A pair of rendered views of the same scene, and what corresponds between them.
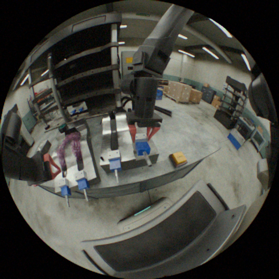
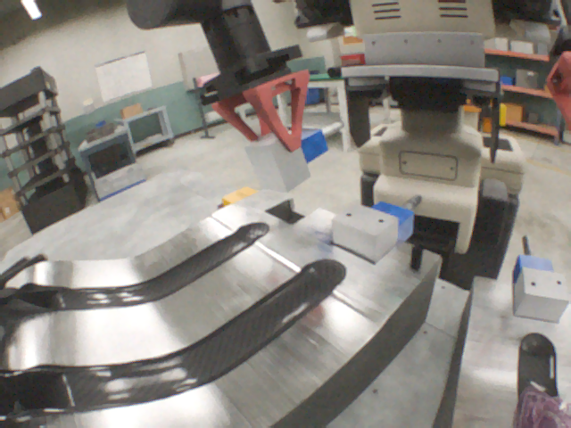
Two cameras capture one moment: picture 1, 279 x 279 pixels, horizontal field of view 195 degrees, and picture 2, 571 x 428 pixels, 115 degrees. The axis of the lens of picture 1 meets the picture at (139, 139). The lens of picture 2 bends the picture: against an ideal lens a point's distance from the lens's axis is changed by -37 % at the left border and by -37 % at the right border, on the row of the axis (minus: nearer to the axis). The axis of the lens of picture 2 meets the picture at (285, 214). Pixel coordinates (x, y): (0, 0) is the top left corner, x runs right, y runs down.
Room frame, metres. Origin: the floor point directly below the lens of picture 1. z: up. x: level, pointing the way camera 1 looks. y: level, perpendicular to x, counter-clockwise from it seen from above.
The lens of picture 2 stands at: (0.31, 0.28, 1.05)
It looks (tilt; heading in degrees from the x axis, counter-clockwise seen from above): 28 degrees down; 250
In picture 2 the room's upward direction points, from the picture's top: 10 degrees counter-clockwise
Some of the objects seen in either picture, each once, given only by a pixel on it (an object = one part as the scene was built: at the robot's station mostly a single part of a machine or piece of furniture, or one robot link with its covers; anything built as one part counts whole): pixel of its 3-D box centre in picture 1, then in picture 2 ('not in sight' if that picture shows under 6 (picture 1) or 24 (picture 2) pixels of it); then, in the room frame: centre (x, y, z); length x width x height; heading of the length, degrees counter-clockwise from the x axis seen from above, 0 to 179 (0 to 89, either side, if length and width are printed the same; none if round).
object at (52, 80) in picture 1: (57, 99); not in sight; (0.75, 0.97, 1.10); 0.05 x 0.05 x 1.30
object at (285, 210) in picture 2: (139, 155); (293, 223); (0.20, 0.00, 0.87); 0.05 x 0.05 x 0.04; 14
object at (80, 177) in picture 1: (84, 187); (532, 272); (0.04, 0.23, 0.86); 0.13 x 0.05 x 0.05; 31
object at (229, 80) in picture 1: (234, 104); (40, 146); (2.34, -4.21, 1.03); 1.54 x 0.94 x 2.06; 101
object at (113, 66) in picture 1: (78, 82); not in sight; (1.12, 0.88, 1.20); 1.29 x 0.83 x 0.19; 104
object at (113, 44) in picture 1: (74, 67); not in sight; (1.12, 0.88, 1.45); 1.29 x 0.82 x 0.19; 104
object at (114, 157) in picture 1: (116, 167); (392, 220); (0.13, 0.09, 0.89); 0.13 x 0.05 x 0.05; 15
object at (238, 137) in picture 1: (238, 136); (119, 179); (1.03, -3.17, 0.28); 0.61 x 0.41 x 0.15; 11
